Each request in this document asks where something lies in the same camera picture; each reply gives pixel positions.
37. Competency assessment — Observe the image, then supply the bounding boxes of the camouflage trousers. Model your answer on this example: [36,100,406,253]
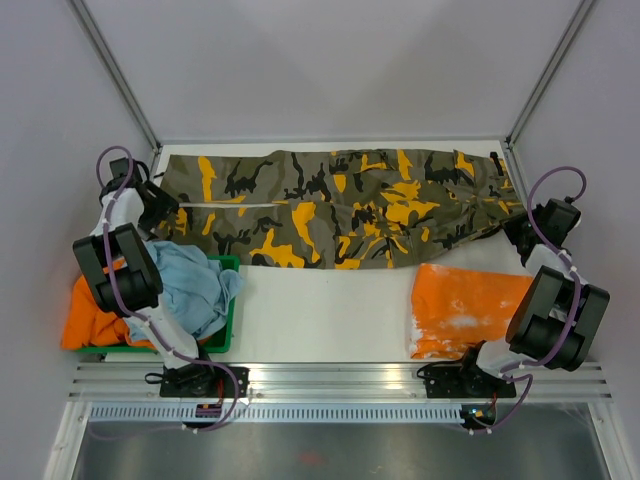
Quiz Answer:
[158,149,524,270]

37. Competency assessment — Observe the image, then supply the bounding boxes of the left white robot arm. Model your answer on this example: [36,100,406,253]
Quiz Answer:
[73,150,221,398]

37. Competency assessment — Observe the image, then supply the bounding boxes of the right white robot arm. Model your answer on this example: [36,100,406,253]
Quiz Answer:
[500,197,610,377]

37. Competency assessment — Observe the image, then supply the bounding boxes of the folded orange trousers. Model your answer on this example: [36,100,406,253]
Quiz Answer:
[409,264,532,360]

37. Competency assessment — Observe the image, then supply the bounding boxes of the light blue garment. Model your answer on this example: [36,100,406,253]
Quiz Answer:
[145,241,244,340]

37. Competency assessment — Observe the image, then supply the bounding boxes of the orange garment in bin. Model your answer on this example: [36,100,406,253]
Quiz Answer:
[61,261,219,350]

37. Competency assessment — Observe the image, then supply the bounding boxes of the green plastic bin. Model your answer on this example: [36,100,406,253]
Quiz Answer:
[71,256,239,354]

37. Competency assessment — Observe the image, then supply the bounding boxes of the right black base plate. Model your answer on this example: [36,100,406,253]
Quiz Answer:
[416,362,516,399]

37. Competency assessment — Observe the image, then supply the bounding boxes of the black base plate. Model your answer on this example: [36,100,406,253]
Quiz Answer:
[416,362,516,399]
[144,364,235,399]

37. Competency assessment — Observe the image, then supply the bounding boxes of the aluminium rail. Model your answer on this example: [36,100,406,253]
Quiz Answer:
[67,361,612,403]

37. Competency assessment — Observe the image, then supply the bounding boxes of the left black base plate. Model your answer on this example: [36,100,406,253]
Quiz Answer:
[144,364,235,399]

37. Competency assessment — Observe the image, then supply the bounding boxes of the white slotted cable duct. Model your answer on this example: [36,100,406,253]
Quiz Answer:
[90,402,463,424]

